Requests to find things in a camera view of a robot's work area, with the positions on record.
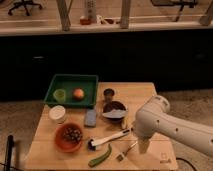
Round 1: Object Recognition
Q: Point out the white paper cup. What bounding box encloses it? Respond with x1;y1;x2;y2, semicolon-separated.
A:
49;105;66;123

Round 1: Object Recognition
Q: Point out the green plastic tray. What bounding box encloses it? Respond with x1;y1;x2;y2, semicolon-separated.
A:
44;74;98;108

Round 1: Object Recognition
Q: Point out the yellow banana piece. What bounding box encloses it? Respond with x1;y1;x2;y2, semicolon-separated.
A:
121;118;128;129

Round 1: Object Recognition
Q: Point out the orange bowl with grapes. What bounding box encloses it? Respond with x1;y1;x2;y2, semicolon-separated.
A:
54;122;83;153

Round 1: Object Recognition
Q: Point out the green pea pod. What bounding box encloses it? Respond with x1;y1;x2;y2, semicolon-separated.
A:
88;145;112;167

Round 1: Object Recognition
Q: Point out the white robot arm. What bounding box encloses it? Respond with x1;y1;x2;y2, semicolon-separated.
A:
133;95;213;157

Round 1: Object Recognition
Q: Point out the blue grey sponge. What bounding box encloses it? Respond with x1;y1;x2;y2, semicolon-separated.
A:
84;109;97;127

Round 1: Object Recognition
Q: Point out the silver metal fork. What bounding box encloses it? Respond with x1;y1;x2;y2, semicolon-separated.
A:
116;141;138;162

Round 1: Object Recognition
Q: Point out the orange peach fruit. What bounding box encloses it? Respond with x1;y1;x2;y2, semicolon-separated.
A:
72;88;85;101

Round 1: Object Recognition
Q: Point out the black cable on floor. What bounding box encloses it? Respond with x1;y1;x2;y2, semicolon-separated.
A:
175;157;198;171

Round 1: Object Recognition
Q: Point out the black pole at left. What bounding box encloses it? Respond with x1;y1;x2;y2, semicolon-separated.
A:
3;135;14;171

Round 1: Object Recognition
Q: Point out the small dark metal cup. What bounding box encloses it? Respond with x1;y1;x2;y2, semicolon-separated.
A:
104;88;115;102

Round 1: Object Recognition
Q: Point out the red object on shelf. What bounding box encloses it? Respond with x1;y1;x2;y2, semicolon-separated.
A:
79;16;92;25

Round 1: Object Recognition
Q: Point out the white handled black brush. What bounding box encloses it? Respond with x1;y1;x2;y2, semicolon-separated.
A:
88;129;130;151

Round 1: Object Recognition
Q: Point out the black office chair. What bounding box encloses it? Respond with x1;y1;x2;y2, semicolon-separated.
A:
8;0;43;16

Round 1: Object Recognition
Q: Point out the small green cup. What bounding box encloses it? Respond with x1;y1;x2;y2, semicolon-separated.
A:
53;89;66;103

